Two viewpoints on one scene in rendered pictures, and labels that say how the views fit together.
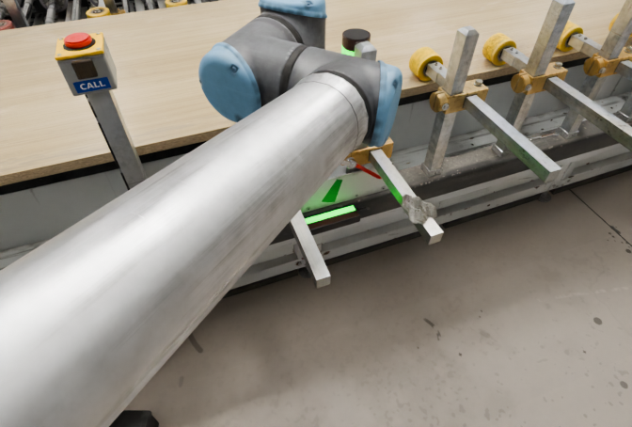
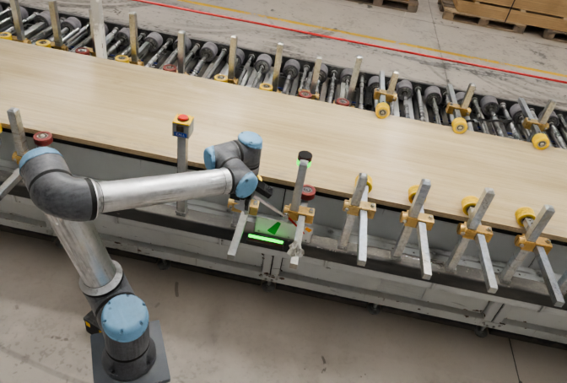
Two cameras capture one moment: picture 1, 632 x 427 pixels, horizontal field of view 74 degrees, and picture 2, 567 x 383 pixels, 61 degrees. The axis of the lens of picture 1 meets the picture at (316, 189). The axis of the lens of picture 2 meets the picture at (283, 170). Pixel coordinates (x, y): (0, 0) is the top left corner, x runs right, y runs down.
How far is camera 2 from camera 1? 122 cm
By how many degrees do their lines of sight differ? 19
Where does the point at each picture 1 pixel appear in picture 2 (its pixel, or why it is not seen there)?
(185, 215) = (162, 183)
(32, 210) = (136, 169)
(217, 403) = (169, 327)
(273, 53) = (224, 155)
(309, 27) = (249, 150)
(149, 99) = (213, 140)
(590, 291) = not seen: outside the picture
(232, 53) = (213, 151)
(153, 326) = (148, 196)
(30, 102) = (161, 119)
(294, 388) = (214, 345)
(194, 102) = not seen: hidden behind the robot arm
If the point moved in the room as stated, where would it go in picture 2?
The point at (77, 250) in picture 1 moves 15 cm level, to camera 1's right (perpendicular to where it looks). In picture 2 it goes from (144, 180) to (186, 202)
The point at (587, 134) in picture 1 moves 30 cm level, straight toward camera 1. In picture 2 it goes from (463, 275) to (408, 289)
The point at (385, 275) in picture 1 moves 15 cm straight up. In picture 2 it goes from (316, 316) to (321, 300)
